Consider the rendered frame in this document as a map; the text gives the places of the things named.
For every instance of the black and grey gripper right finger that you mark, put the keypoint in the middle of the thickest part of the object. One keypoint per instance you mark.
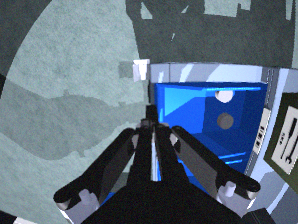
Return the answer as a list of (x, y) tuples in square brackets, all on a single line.
[(230, 187)]

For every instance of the grey disc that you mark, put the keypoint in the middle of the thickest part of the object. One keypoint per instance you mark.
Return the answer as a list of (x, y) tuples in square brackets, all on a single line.
[(225, 121)]

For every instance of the blue bin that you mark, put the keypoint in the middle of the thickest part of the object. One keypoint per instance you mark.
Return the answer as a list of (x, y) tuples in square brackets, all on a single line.
[(240, 165), (195, 108), (109, 196)]

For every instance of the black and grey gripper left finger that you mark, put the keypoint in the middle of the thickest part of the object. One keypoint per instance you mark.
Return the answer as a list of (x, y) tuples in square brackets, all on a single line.
[(80, 198)]

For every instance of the grey low shelf rack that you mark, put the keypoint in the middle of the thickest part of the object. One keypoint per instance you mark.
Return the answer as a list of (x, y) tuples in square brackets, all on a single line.
[(275, 195)]

